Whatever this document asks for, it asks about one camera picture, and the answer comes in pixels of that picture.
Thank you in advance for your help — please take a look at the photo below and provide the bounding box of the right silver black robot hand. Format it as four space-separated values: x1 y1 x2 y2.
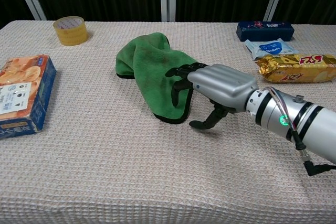
164 62 259 133

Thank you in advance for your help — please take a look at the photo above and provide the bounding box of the green microfibre cloth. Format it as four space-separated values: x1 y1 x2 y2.
115 32 208 125

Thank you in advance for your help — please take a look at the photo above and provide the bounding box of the white blue wet wipes pack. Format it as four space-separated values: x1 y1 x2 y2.
244 38 300 61

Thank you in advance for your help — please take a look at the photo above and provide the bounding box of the dark blue rectangular box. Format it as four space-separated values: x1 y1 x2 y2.
236 20 295 42

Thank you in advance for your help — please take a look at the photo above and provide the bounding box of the gold snack package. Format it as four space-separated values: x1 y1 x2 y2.
256 54 336 84

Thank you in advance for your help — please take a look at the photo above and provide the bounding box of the beige waffle tablecloth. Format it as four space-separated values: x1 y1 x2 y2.
0 20 336 224

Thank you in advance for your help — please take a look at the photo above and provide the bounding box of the yellow packing tape roll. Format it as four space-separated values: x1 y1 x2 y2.
52 16 89 46

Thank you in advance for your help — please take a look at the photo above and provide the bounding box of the orange blue biscuit box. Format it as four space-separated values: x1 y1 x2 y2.
0 54 57 141

